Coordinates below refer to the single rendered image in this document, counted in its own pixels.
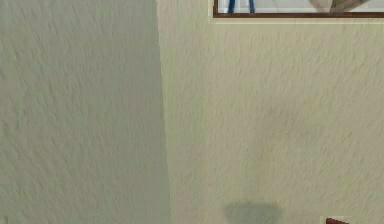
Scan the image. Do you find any red-brown furniture corner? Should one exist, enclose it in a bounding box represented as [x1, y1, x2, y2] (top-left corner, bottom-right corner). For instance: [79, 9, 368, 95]
[325, 217, 351, 224]

